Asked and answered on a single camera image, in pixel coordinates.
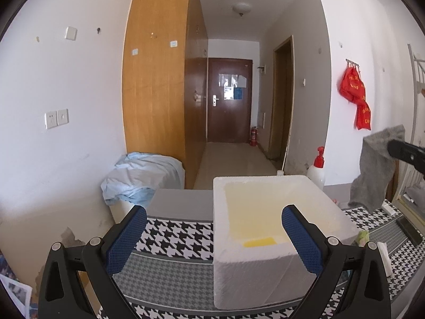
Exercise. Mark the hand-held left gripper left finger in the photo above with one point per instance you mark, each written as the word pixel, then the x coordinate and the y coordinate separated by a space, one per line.
pixel 126 239

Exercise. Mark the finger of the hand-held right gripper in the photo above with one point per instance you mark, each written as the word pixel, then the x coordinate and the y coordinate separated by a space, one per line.
pixel 406 154

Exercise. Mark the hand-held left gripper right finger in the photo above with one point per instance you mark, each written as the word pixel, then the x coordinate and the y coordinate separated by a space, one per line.
pixel 300 236

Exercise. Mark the grey sock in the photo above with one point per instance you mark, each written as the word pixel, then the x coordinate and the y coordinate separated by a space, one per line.
pixel 375 172

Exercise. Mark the white foam box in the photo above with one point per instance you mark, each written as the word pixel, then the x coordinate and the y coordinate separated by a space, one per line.
pixel 252 272

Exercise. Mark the white bin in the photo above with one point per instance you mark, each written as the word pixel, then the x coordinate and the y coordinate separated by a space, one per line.
pixel 121 212

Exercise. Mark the houndstooth blanket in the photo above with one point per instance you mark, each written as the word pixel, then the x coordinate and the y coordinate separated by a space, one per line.
pixel 176 239

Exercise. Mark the pale green printed packet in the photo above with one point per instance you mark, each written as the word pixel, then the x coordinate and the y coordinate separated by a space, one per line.
pixel 362 237

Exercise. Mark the white pump bottle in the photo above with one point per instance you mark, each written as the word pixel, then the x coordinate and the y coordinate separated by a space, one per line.
pixel 315 176

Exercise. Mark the light blue cloth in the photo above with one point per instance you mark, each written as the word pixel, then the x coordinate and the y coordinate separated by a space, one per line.
pixel 142 176

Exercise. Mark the black phone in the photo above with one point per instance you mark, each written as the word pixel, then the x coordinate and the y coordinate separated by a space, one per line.
pixel 410 231

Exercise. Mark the red hanging bags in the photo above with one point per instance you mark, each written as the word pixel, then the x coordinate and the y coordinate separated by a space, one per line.
pixel 353 89

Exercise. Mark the white tissue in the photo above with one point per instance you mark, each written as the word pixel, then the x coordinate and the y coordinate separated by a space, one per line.
pixel 384 259

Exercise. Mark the red fire extinguisher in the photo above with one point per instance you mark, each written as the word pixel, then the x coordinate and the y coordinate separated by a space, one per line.
pixel 254 138

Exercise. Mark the printed paper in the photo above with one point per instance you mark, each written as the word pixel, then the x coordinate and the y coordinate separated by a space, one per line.
pixel 15 292

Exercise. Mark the dark brown door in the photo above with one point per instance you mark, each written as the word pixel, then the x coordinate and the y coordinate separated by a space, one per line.
pixel 229 119

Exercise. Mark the wooden wardrobe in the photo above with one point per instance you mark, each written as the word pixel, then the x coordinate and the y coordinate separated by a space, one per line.
pixel 156 89

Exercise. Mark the blue paper on door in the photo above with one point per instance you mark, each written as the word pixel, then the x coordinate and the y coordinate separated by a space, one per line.
pixel 239 93

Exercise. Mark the white papers on door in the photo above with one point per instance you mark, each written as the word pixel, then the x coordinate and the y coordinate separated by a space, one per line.
pixel 227 79

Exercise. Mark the ceiling lamp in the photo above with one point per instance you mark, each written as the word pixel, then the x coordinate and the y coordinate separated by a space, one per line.
pixel 242 8

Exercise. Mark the metal wall hook rack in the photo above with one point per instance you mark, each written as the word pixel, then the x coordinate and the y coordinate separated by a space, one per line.
pixel 352 62

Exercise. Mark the brown door frame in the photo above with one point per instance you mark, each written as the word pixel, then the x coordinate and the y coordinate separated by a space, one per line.
pixel 277 106

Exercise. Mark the white wall socket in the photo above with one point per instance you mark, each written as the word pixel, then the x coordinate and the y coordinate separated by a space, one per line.
pixel 62 117
pixel 50 120

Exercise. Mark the white wall switch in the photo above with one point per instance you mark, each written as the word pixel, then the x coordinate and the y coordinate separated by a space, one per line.
pixel 70 33

